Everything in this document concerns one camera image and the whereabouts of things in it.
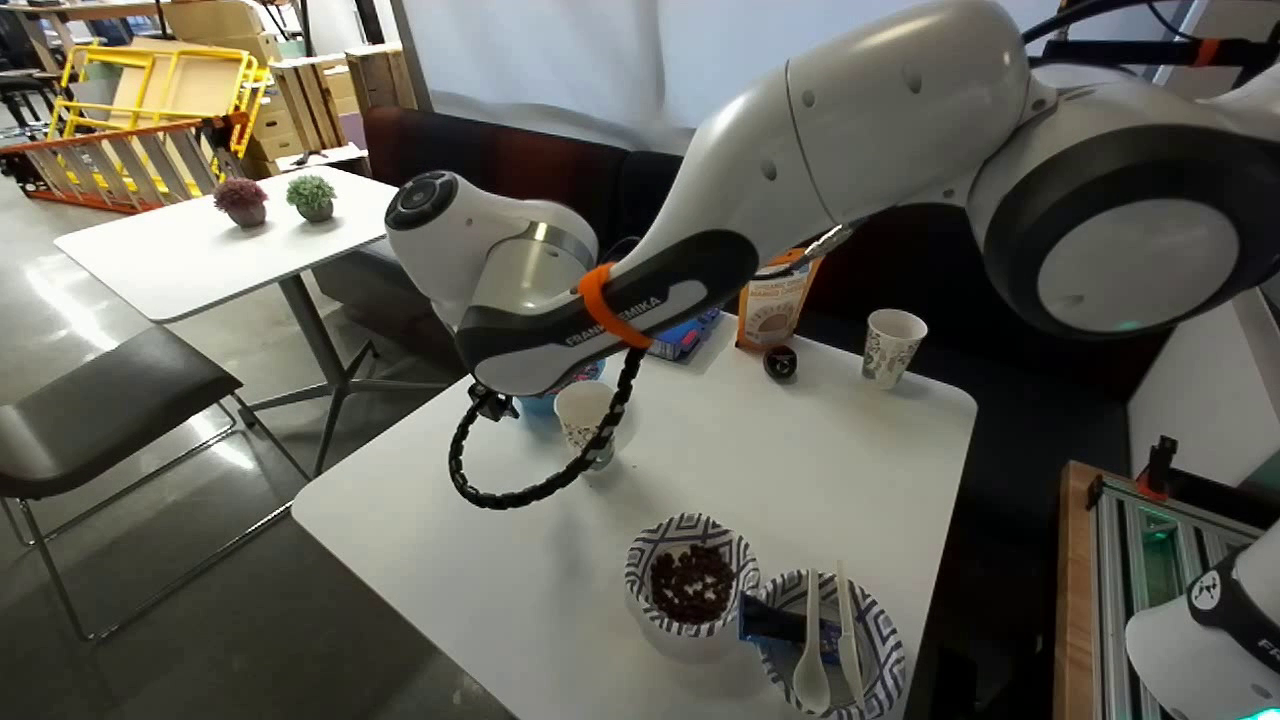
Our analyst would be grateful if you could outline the patterned paper cup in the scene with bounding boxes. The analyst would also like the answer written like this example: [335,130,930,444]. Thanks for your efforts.
[549,378,623,474]

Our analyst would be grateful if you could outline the small black cup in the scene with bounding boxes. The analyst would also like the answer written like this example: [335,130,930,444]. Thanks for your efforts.
[760,340,799,389]

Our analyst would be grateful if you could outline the striped paper bowl dark contents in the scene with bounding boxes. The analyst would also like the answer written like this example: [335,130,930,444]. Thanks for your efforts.
[619,512,764,650]

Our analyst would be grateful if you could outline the paper cup with red-white contents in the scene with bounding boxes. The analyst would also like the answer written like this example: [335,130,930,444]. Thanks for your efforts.
[859,306,930,392]

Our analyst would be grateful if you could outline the blue cracker box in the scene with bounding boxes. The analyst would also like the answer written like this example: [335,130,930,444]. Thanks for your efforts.
[644,307,732,368]

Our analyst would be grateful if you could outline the orange white snack bag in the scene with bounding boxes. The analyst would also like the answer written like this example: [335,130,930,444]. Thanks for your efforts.
[732,244,825,355]

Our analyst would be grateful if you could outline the black sofa bench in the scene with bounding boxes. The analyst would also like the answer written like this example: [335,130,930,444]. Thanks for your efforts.
[357,104,1170,404]

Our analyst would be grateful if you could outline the blue snack packet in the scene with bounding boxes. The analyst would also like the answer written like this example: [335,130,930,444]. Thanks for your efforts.
[736,594,803,661]

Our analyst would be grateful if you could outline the white plastic knife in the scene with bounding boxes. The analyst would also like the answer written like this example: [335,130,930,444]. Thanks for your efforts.
[830,571,870,714]

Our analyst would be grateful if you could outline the white plastic spoon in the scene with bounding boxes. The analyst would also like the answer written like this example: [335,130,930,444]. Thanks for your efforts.
[789,571,839,717]

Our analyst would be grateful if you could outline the striped paper plate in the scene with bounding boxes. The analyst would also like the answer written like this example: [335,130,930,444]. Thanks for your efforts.
[744,567,912,720]

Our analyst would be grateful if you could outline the wooden drawer cabinet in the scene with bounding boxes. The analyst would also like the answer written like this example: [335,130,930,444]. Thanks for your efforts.
[253,43,421,171]

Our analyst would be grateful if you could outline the white side table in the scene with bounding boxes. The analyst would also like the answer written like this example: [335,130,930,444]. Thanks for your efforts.
[51,165,404,478]

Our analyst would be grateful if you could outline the dark grey chair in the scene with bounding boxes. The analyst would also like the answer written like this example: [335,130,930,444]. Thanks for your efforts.
[0,323,316,650]

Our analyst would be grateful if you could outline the orange slatted barrier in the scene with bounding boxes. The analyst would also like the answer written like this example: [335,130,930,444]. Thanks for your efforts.
[0,116,232,215]

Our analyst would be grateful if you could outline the white dome with black logo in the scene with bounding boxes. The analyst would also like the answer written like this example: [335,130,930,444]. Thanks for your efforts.
[1119,519,1280,720]

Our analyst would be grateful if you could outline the orange cable strap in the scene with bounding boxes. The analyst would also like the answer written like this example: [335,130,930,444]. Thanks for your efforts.
[575,261,655,355]

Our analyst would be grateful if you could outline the aluminium frame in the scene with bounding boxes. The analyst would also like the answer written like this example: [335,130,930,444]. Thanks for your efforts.
[1085,474,1265,720]

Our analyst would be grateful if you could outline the yellow metal frame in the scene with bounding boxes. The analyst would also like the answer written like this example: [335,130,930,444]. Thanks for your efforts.
[48,35,277,165]

